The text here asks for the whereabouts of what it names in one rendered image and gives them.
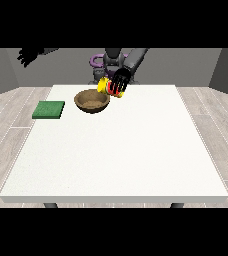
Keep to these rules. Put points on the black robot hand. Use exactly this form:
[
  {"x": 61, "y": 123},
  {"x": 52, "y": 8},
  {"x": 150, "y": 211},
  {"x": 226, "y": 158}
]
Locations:
[
  {"x": 120, "y": 81},
  {"x": 29, "y": 55}
]

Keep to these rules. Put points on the yellow cup with melon print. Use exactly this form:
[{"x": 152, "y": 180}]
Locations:
[{"x": 106, "y": 86}]

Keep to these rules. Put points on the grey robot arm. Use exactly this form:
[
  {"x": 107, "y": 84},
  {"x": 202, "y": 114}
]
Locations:
[
  {"x": 50, "y": 50},
  {"x": 135, "y": 58}
]

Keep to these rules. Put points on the brown wooden bowl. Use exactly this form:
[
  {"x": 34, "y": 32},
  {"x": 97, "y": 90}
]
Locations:
[{"x": 92, "y": 101}]

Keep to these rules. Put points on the green square pad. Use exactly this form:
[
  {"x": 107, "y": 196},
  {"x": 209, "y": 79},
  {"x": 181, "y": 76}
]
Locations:
[{"x": 48, "y": 109}]

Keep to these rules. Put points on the grey robot trunk purple rings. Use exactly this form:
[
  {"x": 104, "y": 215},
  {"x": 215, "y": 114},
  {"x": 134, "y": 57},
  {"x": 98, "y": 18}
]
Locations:
[{"x": 103, "y": 65}]

